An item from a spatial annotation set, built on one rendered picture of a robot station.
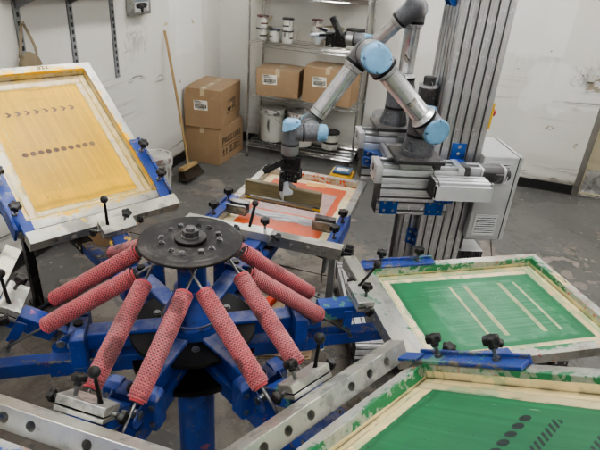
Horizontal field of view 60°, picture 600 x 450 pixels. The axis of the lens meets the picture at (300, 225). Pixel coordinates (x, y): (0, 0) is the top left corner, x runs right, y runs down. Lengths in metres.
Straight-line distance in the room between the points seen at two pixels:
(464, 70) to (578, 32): 3.24
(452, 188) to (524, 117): 3.49
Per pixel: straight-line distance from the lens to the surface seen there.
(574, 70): 5.86
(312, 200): 2.29
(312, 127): 2.22
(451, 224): 2.92
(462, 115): 2.70
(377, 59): 2.16
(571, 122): 5.97
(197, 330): 1.60
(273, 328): 1.42
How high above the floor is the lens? 2.06
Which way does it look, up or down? 27 degrees down
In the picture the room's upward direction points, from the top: 4 degrees clockwise
